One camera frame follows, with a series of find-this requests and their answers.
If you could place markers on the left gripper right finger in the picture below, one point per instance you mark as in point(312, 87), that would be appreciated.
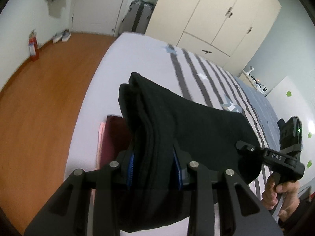
point(222, 195)

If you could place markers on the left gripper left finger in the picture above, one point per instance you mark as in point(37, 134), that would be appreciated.
point(67, 210)

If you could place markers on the black garment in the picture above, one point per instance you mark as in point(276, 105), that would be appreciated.
point(158, 121)

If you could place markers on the folded maroon shirt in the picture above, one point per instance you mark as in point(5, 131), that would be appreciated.
point(115, 139)

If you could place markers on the folded pink garment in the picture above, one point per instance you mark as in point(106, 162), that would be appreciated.
point(100, 148)

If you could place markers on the white headboard with apples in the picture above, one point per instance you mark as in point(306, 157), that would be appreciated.
point(287, 101)

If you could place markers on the white nightstand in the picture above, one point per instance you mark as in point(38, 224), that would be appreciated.
point(253, 82)

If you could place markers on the striped bed sheet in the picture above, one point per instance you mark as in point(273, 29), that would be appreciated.
point(176, 69)

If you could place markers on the pair of white shoes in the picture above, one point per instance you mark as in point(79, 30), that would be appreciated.
point(61, 36)

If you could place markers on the cream four-door wardrobe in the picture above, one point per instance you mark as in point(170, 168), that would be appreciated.
point(227, 32)

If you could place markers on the red fire extinguisher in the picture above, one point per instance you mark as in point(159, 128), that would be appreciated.
point(33, 48)

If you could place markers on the grey upright suitcase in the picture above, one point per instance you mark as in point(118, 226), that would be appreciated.
point(137, 17)

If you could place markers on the white door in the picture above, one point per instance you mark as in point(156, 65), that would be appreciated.
point(96, 16)

